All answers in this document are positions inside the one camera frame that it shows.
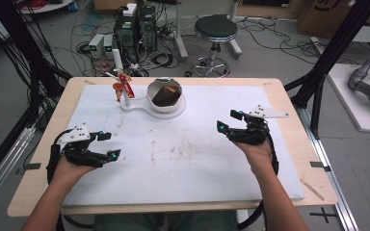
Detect white stand with pole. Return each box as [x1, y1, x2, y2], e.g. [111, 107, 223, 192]
[104, 48, 187, 120]

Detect white desk leg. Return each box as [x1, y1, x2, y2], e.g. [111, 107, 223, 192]
[172, 0, 190, 60]
[227, 0, 244, 61]

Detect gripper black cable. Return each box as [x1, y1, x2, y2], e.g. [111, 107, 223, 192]
[237, 127, 280, 231]
[46, 127, 76, 186]

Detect person's legs in jeans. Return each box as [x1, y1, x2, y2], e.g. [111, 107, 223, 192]
[92, 210, 239, 231]

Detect white eggshell-shaped bowl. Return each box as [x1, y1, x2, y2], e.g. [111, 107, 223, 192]
[145, 77, 184, 114]

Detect person's left hand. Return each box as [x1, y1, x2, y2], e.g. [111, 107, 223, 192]
[48, 155, 101, 191]

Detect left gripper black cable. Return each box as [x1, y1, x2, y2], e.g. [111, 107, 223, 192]
[46, 127, 76, 186]

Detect black tape cross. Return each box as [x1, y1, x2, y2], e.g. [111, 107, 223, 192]
[309, 207, 339, 224]

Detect thin wooden stick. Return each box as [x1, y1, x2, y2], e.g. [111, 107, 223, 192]
[301, 178, 326, 202]

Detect dark tape strip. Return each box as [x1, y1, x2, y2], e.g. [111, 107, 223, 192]
[14, 163, 42, 176]
[309, 161, 332, 173]

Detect red strap keychain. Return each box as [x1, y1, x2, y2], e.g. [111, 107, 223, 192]
[112, 72, 136, 103]

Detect white floor platform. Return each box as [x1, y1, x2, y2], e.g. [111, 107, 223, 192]
[327, 63, 370, 134]

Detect black metal frame post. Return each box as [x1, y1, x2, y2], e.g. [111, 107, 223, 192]
[283, 0, 370, 140]
[0, 0, 73, 191]

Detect black computer tower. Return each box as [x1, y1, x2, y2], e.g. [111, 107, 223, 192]
[137, 4, 158, 55]
[114, 11, 140, 64]

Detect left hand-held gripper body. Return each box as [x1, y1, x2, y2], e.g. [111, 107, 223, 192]
[57, 122, 111, 169]

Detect person's right hand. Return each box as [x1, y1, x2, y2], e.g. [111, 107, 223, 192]
[233, 139, 276, 177]

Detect white table mat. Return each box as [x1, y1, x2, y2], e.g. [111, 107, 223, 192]
[61, 84, 305, 207]

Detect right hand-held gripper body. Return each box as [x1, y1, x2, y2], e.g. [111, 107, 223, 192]
[226, 104, 289, 146]

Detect brown zip pouch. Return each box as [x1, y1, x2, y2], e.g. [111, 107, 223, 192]
[151, 85, 182, 108]

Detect cardboard box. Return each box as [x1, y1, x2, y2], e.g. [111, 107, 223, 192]
[297, 0, 370, 40]

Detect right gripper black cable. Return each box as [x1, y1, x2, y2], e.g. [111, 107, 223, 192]
[237, 127, 280, 231]

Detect black round stool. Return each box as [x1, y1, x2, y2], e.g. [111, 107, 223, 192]
[191, 13, 244, 79]

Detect white power supply box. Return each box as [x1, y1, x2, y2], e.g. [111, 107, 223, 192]
[88, 33, 106, 56]
[103, 34, 116, 54]

